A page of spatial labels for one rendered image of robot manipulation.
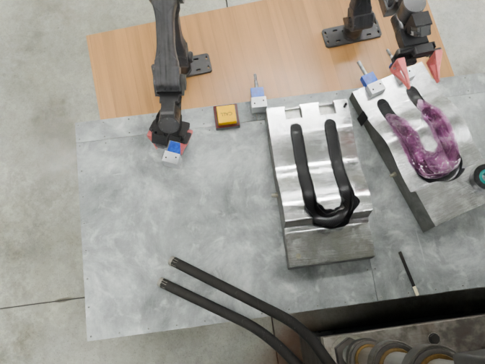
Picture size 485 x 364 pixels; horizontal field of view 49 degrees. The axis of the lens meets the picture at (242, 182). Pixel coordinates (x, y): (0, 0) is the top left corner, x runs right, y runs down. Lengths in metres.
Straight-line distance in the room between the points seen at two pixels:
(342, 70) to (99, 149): 0.85
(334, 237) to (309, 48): 0.67
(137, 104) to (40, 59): 1.19
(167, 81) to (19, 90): 1.56
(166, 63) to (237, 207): 0.52
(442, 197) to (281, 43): 0.74
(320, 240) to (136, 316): 0.60
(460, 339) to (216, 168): 0.91
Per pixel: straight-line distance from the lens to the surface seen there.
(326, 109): 1.76
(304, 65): 1.89
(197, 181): 1.73
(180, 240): 1.70
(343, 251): 1.65
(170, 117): 1.44
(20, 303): 2.66
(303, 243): 1.64
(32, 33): 3.06
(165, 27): 1.48
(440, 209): 1.70
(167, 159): 1.71
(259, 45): 1.92
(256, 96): 1.78
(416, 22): 1.43
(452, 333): 1.80
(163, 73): 1.47
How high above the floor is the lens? 2.47
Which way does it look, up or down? 75 degrees down
